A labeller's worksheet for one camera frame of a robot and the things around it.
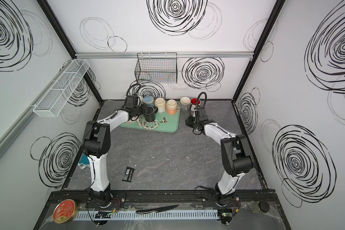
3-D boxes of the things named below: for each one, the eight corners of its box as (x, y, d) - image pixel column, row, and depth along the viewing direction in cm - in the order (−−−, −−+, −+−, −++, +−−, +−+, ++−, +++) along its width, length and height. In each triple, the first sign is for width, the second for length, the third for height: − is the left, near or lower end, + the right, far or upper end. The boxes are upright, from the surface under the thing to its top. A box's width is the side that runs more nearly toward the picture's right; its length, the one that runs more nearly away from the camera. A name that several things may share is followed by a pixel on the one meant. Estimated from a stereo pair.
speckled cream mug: (155, 112, 112) (154, 105, 106) (156, 104, 118) (155, 97, 112) (165, 112, 112) (165, 105, 106) (166, 104, 118) (165, 97, 112)
